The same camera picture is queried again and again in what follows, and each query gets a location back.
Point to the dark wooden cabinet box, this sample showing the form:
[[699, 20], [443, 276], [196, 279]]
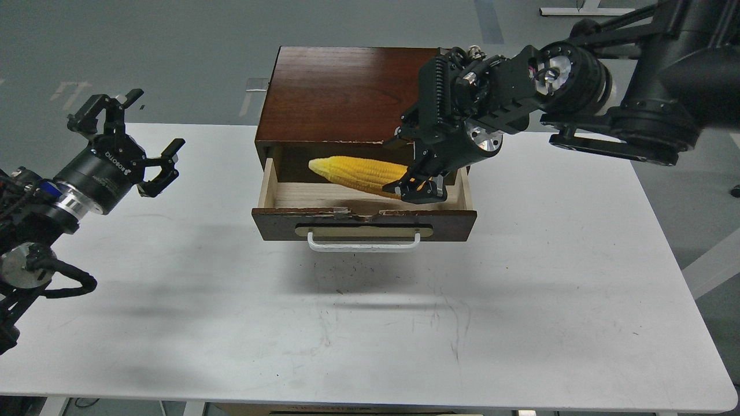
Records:
[[324, 101]]

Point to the white stand base with caster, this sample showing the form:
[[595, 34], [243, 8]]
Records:
[[585, 9]]

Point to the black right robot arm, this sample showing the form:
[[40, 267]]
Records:
[[642, 87]]

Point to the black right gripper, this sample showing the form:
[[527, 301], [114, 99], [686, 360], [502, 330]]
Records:
[[446, 124]]

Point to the wooden drawer with white handle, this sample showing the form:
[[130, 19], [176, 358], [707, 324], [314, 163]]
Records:
[[325, 212]]

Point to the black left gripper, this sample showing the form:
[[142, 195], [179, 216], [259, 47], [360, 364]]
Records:
[[99, 172]]

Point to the yellow corn cob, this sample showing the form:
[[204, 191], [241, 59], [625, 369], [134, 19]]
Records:
[[363, 174]]

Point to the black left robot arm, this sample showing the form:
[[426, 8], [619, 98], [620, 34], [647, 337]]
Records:
[[36, 210]]

